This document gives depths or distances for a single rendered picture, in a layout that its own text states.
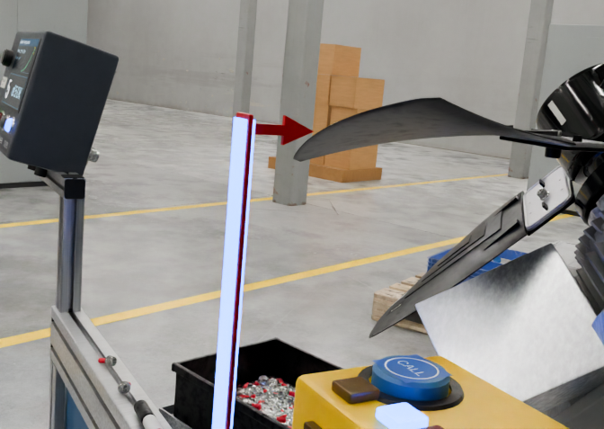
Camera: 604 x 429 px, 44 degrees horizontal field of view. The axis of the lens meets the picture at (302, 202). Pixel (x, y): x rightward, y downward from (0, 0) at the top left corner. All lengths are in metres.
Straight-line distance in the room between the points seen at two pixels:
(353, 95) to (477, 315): 8.09
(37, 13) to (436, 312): 6.48
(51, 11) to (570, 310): 6.62
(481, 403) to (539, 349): 0.35
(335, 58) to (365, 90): 0.53
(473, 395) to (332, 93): 8.64
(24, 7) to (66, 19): 0.40
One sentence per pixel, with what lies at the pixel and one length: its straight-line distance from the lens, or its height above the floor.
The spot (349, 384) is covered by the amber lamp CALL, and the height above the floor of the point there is 1.08.
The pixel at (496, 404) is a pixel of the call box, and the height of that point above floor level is 1.07.
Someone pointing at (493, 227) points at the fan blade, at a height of 1.07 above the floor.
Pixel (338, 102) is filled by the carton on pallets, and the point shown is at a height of 0.91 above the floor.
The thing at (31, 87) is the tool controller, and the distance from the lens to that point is 1.12.
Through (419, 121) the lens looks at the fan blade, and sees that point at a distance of 0.64.
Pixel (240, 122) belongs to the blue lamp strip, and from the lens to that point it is 0.59.
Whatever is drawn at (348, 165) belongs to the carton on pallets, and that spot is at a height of 0.20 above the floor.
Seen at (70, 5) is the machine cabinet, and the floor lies 1.64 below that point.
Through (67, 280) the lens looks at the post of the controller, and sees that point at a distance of 1.12.
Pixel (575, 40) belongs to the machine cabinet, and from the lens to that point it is 8.31.
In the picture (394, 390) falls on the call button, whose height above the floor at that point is 1.08.
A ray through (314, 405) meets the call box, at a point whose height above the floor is 1.06.
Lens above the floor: 1.23
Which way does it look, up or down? 10 degrees down
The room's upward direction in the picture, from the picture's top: 5 degrees clockwise
